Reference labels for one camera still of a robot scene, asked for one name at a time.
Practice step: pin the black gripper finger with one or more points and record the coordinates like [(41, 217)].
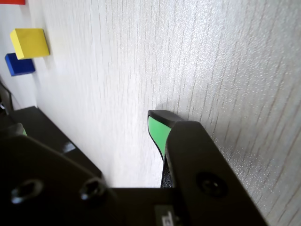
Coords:
[(47, 183), (200, 164)]

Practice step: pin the blue wooden cube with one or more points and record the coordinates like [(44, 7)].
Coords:
[(20, 67)]

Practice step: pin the yellow wooden cube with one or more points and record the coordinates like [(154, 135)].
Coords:
[(30, 43)]

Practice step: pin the red wooden cube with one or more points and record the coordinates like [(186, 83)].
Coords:
[(11, 2)]

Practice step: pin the black base block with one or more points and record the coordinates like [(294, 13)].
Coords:
[(51, 134)]

